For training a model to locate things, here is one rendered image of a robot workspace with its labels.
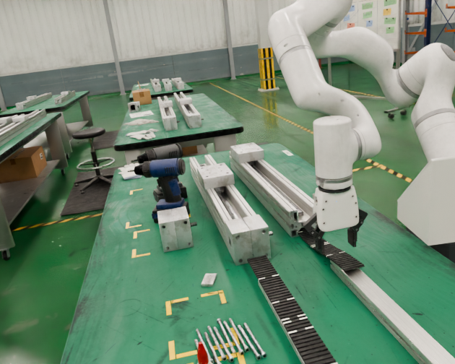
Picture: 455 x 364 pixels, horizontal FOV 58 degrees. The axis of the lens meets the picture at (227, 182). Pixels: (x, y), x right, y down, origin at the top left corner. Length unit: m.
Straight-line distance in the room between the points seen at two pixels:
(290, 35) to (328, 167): 0.35
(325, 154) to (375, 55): 0.47
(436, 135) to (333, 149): 0.45
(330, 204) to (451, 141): 0.45
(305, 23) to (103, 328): 0.89
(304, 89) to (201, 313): 0.57
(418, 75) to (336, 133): 0.54
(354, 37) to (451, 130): 0.38
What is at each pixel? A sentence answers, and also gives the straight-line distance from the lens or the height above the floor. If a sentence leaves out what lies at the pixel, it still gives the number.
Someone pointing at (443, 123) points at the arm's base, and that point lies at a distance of 1.33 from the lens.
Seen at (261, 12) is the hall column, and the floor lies 1.97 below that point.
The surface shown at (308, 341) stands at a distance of 0.82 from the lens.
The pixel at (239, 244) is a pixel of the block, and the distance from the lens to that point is 1.10.
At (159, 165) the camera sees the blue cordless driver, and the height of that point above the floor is 0.99.
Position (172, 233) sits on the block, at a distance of 1.23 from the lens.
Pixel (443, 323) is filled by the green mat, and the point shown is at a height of 0.78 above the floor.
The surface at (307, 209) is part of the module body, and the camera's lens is 1.28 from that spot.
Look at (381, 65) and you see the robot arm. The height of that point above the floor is 1.23.
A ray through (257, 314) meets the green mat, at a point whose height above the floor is 0.78.
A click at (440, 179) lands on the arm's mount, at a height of 0.96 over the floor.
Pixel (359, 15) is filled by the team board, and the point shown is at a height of 1.50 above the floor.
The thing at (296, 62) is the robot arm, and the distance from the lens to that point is 1.05.
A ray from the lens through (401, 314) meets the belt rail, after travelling 0.91.
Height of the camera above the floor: 1.34
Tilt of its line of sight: 19 degrees down
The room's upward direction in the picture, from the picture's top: 7 degrees counter-clockwise
